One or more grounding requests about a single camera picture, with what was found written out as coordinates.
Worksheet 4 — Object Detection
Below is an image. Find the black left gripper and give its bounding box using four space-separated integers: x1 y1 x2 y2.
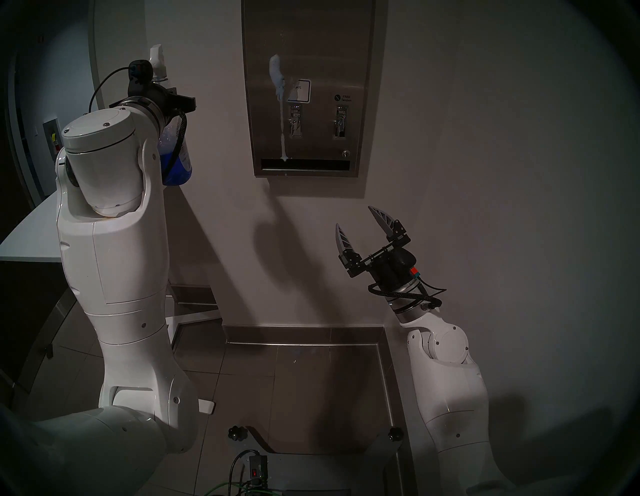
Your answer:
127 81 196 121

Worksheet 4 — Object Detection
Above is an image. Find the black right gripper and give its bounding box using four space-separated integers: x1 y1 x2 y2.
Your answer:
335 205 418 296

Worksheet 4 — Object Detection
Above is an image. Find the blue cleaner spray bottle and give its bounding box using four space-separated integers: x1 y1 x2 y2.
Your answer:
149 44 193 187

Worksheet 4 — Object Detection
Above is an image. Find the white cleaner foam streak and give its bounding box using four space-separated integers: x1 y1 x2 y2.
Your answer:
268 54 290 163

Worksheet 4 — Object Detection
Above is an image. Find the white overbed table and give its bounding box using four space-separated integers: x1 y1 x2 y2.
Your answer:
0 187 223 415

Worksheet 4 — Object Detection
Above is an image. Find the black box with red light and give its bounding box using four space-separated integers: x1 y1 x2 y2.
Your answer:
247 452 271 484

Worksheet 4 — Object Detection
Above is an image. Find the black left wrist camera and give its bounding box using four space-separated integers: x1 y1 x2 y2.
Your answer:
128 59 154 85

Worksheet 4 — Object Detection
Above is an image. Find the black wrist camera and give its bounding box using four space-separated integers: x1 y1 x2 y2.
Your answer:
392 250 421 279
128 59 154 85

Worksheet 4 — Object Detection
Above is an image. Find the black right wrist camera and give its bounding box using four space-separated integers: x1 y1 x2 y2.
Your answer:
392 250 421 279

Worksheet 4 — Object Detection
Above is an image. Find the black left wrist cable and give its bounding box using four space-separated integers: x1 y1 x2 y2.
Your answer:
88 67 188 185

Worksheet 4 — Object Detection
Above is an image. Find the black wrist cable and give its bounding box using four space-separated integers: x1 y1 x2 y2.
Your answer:
88 67 188 185
368 277 447 309

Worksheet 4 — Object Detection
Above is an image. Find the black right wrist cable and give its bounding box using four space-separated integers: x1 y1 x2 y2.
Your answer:
368 277 447 309

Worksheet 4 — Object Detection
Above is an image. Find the gray wall switch box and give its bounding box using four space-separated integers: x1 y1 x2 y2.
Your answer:
43 118 64 161

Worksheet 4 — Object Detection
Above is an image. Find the stainless steel wall dispenser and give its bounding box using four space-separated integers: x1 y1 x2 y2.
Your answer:
241 0 377 178

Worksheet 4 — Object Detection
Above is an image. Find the gray robot base plate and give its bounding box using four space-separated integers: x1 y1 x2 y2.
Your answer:
227 425 406 496

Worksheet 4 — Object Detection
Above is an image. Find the green cable bundle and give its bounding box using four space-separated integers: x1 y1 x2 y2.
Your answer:
204 479 282 496

